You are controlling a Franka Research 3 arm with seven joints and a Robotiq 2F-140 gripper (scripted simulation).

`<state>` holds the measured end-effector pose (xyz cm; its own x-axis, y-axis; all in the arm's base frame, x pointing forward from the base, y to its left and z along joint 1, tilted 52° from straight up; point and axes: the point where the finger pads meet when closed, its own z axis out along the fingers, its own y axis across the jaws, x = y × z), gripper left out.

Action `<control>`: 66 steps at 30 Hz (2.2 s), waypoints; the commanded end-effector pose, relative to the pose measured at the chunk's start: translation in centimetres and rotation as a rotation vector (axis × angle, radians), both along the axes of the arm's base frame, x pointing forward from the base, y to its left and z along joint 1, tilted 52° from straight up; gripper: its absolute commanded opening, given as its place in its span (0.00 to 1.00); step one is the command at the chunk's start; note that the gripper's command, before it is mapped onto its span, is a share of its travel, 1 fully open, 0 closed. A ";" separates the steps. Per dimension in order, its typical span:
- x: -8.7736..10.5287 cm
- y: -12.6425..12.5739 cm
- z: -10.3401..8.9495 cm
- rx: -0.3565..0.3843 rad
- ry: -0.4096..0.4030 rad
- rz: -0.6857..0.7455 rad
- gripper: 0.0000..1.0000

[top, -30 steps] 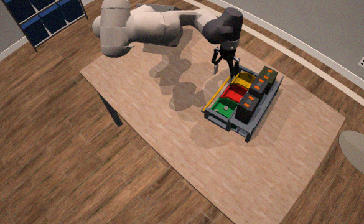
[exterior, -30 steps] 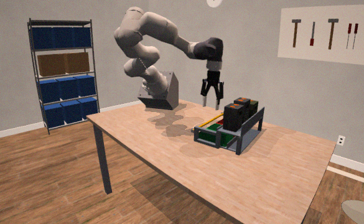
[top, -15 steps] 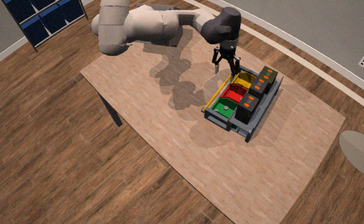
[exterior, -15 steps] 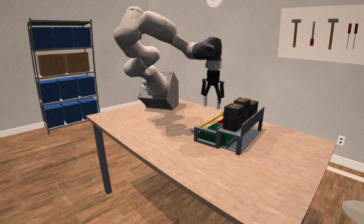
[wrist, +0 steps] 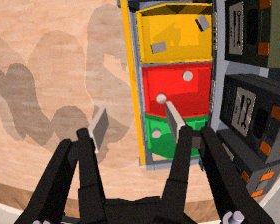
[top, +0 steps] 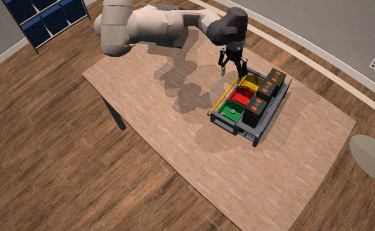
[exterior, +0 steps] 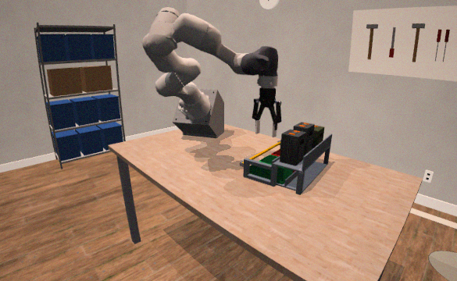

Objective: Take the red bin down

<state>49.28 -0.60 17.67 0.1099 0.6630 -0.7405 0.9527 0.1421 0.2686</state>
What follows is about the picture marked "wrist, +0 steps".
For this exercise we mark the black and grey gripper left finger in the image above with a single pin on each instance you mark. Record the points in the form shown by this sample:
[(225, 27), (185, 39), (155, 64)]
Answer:
[(48, 201)]

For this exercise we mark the yellow open bin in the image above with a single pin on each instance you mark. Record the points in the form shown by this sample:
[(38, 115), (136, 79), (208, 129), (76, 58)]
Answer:
[(175, 24)]

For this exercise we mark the red bin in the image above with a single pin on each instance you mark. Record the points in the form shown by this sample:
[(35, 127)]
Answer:
[(190, 99)]

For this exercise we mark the beige round disc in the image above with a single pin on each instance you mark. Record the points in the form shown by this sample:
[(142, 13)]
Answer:
[(187, 75), (156, 133), (161, 98)]

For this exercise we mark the small grey block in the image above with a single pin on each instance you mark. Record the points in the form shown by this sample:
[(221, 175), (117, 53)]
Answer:
[(202, 23), (158, 47)]

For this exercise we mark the green open bin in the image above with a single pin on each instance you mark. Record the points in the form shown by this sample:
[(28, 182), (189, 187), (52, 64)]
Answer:
[(164, 146)]

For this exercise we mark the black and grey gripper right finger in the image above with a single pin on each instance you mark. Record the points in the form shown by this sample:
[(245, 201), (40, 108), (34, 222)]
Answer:
[(233, 202)]

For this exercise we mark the orange bar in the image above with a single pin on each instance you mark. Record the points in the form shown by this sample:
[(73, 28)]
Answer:
[(132, 77)]

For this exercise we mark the grey metal shelf rack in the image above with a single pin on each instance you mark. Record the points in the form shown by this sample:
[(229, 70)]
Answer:
[(218, 61)]

